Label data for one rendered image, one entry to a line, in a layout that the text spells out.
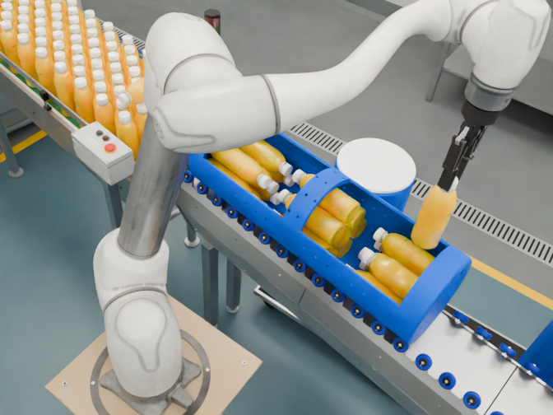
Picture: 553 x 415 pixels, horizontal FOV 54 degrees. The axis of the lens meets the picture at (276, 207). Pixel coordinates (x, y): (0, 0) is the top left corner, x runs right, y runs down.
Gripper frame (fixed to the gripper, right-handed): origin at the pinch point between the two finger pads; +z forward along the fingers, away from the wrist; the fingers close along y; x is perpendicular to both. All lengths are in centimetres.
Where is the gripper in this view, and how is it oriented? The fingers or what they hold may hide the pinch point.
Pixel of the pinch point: (453, 173)
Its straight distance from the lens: 130.6
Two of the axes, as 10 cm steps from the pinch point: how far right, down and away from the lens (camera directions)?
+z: -0.8, 6.7, 7.4
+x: -7.3, -5.5, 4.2
